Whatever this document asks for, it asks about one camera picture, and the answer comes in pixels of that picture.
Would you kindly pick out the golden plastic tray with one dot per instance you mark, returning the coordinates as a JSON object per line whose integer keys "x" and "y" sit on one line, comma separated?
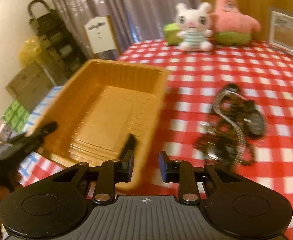
{"x": 99, "y": 108}

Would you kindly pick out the green boxes stack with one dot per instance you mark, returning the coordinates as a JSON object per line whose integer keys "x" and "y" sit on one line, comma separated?
{"x": 16, "y": 116}

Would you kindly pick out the black folding ladder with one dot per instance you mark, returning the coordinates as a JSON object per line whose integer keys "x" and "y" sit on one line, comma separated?
{"x": 56, "y": 39}

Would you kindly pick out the blue white checkered cloth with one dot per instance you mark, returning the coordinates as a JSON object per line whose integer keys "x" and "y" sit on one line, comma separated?
{"x": 36, "y": 167}

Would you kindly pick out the brown cardboard box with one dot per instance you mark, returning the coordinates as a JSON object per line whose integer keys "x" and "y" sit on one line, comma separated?
{"x": 30, "y": 86}

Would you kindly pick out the clear picture frame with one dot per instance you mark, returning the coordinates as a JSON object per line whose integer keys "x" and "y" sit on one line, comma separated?
{"x": 281, "y": 30}

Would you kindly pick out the black wrist watch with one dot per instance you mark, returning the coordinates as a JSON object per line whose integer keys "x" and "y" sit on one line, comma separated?
{"x": 254, "y": 121}

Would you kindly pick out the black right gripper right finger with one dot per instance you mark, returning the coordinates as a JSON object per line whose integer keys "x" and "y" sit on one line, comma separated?
{"x": 180, "y": 172}

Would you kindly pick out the yellow plastic bag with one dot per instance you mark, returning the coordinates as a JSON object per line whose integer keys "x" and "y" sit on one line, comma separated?
{"x": 30, "y": 52}

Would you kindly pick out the grey patterned curtain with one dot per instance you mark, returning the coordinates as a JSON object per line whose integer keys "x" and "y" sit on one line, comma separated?
{"x": 133, "y": 20}

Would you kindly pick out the green tissue pack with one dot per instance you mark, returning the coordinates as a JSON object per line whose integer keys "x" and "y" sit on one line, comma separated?
{"x": 170, "y": 32}

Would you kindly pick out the white bunny plush toy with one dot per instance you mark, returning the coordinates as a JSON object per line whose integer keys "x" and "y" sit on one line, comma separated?
{"x": 195, "y": 26}

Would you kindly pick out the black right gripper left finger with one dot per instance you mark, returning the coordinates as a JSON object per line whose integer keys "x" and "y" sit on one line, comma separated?
{"x": 112, "y": 172}

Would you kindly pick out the red white checkered tablecloth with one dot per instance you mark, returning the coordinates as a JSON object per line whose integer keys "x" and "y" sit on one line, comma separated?
{"x": 256, "y": 72}

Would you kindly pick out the white wooden chair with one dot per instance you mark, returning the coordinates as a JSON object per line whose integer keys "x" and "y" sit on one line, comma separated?
{"x": 101, "y": 38}

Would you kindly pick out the pink starfish plush toy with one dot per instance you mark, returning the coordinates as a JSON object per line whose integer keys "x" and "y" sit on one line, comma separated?
{"x": 230, "y": 26}

